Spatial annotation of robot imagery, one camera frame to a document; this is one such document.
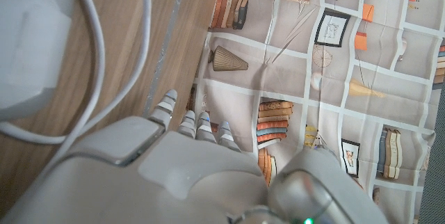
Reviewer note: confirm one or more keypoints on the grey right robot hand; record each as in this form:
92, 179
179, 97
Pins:
174, 182

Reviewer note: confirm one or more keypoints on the white oblong charger block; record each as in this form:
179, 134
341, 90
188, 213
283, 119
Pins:
31, 43

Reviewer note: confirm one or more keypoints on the printed bookshelf backdrop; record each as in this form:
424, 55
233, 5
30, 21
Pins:
295, 78

